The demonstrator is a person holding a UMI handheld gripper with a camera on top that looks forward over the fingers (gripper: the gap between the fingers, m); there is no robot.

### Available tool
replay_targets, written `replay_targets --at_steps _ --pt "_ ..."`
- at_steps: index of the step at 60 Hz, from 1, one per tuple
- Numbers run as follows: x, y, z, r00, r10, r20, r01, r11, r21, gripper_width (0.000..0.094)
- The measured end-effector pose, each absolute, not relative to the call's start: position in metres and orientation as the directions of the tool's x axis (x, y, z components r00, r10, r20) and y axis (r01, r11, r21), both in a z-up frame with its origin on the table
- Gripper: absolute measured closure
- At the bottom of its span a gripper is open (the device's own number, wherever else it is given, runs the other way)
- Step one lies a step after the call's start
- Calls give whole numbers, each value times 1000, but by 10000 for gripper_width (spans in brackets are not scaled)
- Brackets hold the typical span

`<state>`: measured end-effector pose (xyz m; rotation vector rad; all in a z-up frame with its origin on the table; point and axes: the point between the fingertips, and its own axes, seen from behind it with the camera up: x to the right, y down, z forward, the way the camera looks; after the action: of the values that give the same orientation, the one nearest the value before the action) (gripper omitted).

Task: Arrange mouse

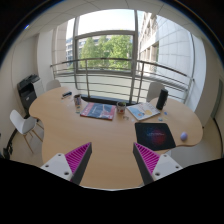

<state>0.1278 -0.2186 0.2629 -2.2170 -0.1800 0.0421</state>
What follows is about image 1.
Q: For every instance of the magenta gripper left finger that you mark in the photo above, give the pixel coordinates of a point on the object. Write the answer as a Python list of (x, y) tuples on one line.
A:
[(70, 166)]

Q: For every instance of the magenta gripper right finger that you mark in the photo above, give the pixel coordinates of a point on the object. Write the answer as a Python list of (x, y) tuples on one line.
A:
[(153, 166)]

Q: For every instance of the black galaxy mouse pad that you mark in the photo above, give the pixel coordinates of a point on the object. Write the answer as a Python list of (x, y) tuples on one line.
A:
[(155, 136)]

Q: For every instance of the lilac computer mouse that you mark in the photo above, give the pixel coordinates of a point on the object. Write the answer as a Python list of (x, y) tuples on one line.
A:
[(183, 136)]

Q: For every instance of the light blue open magazine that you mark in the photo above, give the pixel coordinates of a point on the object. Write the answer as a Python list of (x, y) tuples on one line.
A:
[(143, 111)]

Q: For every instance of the white chair left front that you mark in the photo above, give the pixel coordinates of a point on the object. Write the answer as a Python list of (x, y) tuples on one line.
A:
[(24, 125)]

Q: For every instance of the white chair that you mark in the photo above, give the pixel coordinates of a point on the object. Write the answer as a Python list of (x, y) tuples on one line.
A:
[(154, 90), (52, 85), (24, 125)]

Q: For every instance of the red and blue magazine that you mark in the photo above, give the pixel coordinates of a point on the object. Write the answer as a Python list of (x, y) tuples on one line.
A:
[(99, 111)]

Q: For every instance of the black cylindrical speaker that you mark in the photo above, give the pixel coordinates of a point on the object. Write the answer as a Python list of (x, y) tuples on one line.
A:
[(162, 99)]

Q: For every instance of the white patterned mug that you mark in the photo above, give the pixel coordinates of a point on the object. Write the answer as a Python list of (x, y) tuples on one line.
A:
[(121, 106)]

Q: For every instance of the black stapler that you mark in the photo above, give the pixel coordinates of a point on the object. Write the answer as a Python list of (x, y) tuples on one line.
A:
[(66, 94)]

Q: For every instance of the white chair back right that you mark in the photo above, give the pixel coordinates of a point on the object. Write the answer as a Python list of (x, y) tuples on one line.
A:
[(154, 90)]

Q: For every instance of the white chair back left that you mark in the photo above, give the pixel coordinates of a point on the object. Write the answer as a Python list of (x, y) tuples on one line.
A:
[(52, 85)]

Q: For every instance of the black office printer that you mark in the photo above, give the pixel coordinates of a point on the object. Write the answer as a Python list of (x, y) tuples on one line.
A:
[(26, 90)]

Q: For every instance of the metal balcony railing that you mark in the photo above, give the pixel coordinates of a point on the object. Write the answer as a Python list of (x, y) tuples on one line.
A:
[(120, 78)]

